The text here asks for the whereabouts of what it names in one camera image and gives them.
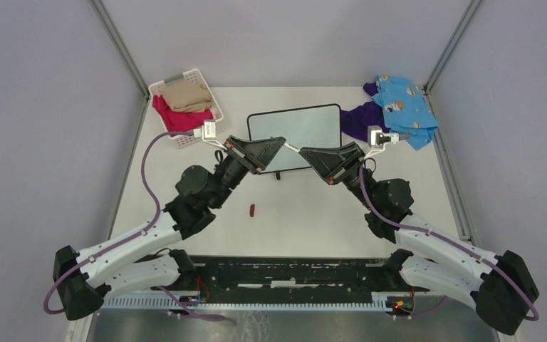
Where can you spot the purple cloth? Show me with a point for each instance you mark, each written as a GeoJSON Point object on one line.
{"type": "Point", "coordinates": [356, 122]}

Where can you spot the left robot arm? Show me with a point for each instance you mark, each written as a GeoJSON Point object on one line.
{"type": "Point", "coordinates": [84, 280]}

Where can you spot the white slotted cable duct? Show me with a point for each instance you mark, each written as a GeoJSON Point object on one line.
{"type": "Point", "coordinates": [164, 302]}

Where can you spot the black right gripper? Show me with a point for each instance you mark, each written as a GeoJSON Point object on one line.
{"type": "Point", "coordinates": [332, 163]}

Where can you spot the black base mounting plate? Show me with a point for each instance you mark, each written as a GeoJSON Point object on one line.
{"type": "Point", "coordinates": [284, 280]}

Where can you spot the beige folded cloth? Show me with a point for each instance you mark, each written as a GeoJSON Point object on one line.
{"type": "Point", "coordinates": [186, 96]}

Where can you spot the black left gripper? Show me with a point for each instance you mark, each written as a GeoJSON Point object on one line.
{"type": "Point", "coordinates": [256, 154]}

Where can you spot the magenta cloth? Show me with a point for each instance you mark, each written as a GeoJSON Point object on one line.
{"type": "Point", "coordinates": [179, 121]}

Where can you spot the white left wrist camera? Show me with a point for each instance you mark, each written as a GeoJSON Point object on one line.
{"type": "Point", "coordinates": [207, 132]}

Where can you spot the black framed whiteboard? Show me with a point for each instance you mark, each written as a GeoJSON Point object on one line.
{"type": "Point", "coordinates": [313, 126]}

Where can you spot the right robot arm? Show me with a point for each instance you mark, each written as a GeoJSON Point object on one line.
{"type": "Point", "coordinates": [498, 287]}

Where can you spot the blue patterned cloth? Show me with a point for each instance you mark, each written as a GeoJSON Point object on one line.
{"type": "Point", "coordinates": [405, 110]}

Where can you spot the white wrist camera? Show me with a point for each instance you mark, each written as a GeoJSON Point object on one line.
{"type": "Point", "coordinates": [207, 132]}
{"type": "Point", "coordinates": [378, 140]}

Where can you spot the red whiteboard marker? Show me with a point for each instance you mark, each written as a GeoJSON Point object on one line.
{"type": "Point", "coordinates": [291, 147]}

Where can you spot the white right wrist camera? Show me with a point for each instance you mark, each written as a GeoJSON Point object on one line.
{"type": "Point", "coordinates": [378, 140]}

